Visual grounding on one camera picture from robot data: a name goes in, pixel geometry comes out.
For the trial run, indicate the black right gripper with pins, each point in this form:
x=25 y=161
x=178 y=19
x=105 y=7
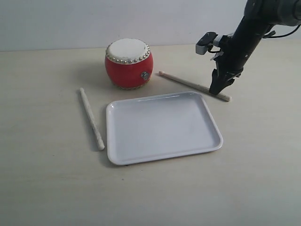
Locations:
x=230 y=62

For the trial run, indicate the white drumstick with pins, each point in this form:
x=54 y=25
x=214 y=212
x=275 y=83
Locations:
x=90 y=115
x=195 y=86

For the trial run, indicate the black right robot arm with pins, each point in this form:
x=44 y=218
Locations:
x=260 y=16

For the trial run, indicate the small red drum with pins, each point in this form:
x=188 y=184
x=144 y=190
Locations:
x=129 y=63

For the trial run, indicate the white plastic tray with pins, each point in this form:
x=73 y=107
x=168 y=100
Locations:
x=160 y=127

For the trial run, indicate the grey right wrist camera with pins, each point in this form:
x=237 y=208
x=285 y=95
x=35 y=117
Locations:
x=206 y=43

